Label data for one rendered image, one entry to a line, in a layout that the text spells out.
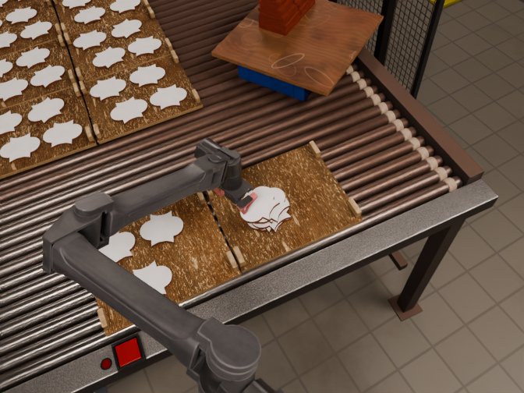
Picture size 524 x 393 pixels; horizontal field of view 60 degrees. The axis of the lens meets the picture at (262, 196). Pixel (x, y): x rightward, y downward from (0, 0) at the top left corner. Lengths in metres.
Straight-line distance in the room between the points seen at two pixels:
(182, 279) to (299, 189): 0.47
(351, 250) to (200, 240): 0.46
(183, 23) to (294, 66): 0.71
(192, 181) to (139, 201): 0.16
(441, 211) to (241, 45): 0.97
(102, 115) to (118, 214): 0.99
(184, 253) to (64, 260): 0.63
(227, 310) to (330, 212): 0.44
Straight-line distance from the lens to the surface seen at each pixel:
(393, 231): 1.45
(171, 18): 2.29
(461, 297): 2.45
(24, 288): 1.55
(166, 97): 1.83
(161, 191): 0.99
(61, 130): 1.86
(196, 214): 1.46
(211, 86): 1.87
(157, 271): 1.38
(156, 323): 0.73
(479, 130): 3.12
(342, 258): 1.38
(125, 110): 1.83
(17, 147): 1.88
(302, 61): 1.75
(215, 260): 1.37
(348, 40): 1.86
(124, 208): 0.93
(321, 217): 1.42
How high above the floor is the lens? 2.14
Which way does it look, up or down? 55 degrees down
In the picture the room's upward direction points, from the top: 6 degrees counter-clockwise
